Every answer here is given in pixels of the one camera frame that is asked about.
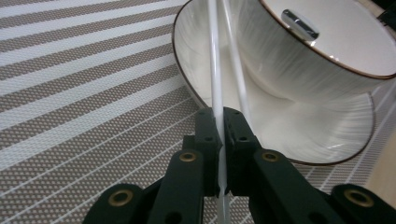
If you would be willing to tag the ceramic soup spoon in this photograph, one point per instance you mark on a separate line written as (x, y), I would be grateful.
(300, 25)

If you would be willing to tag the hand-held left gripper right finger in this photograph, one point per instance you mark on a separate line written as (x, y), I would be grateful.
(267, 180)

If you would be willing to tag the white plate dark rim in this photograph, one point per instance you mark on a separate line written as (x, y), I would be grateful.
(311, 130)

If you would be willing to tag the grey striped placemat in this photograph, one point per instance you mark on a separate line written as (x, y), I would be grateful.
(77, 109)

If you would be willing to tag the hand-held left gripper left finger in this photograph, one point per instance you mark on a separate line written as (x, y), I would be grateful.
(186, 174)

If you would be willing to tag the white bowl dark rim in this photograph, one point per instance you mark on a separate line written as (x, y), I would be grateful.
(342, 46)

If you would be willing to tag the white chopstick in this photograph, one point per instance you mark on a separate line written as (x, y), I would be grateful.
(235, 56)
(215, 62)

